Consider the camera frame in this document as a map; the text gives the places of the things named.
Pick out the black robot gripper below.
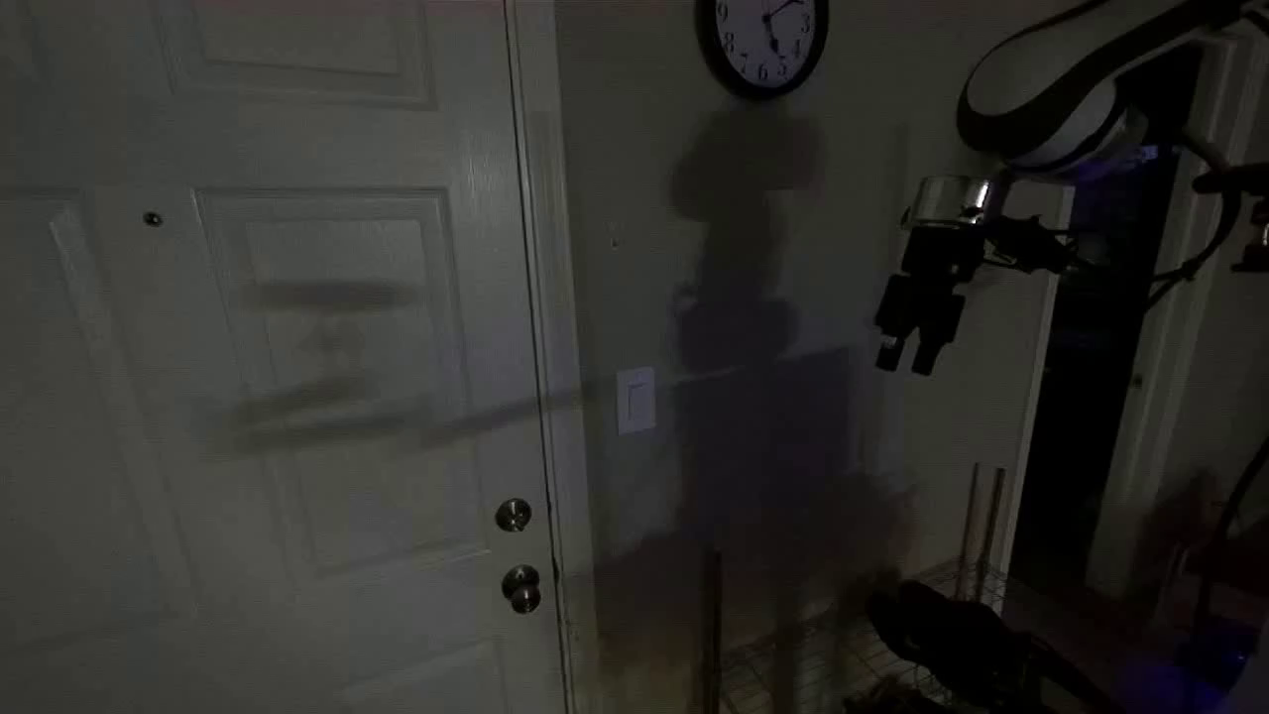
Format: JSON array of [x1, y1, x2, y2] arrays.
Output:
[[874, 227, 983, 378]]

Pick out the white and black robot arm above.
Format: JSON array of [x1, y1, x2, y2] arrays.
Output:
[[872, 0, 1266, 378]]

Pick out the thin upright metal poles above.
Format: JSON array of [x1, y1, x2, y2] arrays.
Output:
[[956, 465, 1007, 602]]

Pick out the dark object on floor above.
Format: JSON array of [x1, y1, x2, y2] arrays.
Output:
[[863, 580, 1123, 714]]

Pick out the round metal deadbolt lock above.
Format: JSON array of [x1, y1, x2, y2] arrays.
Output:
[[496, 494, 529, 532]]

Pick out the round metal door knob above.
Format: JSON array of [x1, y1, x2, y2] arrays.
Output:
[[499, 567, 543, 614]]

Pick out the white panelled door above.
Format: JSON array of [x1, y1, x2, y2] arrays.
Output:
[[0, 0, 564, 714]]

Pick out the white wall light switch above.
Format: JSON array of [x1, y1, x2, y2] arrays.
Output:
[[619, 367, 659, 437]]

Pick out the round black wall clock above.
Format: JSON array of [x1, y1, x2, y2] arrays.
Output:
[[695, 0, 832, 101]]

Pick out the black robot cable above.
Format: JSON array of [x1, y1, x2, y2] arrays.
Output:
[[983, 124, 1269, 321]]

